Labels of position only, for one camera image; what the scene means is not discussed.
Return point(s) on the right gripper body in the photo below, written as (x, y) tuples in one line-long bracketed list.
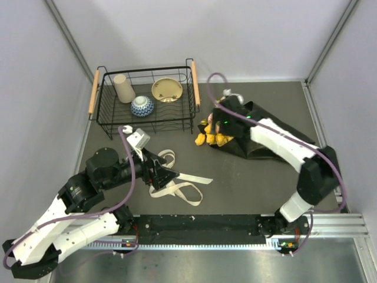
[(226, 124)]

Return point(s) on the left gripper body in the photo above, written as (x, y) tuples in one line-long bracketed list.
[(151, 177)]

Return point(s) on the pink and yellow flower bouquet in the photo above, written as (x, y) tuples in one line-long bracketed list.
[(211, 138)]

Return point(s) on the white printed ribbon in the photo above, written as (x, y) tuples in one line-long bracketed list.
[(175, 189)]

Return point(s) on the black wrapping paper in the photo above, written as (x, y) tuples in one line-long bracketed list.
[(270, 138)]

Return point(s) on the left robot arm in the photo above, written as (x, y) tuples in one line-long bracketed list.
[(49, 244)]

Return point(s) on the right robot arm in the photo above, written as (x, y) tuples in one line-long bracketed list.
[(318, 176)]

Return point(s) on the blue white patterned bowl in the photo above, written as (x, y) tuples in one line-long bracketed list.
[(142, 106)]

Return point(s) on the cream floral plate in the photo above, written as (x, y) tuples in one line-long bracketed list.
[(167, 90)]

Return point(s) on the beige paper cup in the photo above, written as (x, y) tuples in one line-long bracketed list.
[(125, 92)]

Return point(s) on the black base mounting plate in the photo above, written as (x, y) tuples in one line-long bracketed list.
[(214, 229)]

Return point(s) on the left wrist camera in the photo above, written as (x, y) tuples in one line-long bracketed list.
[(138, 140)]

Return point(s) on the black wire dish rack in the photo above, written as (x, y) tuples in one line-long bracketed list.
[(154, 99)]

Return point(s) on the grey slotted cable duct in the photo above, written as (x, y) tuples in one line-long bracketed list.
[(118, 244)]

